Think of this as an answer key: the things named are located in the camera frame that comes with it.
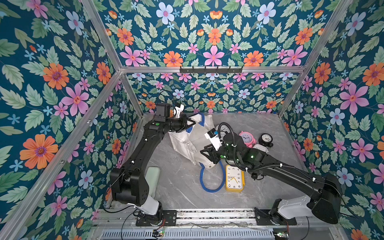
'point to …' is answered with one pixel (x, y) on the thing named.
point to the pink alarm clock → (248, 139)
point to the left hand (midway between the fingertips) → (196, 121)
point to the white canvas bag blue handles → (192, 140)
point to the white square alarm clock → (261, 147)
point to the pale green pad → (152, 176)
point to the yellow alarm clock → (235, 179)
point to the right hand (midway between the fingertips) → (206, 145)
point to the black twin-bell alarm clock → (266, 139)
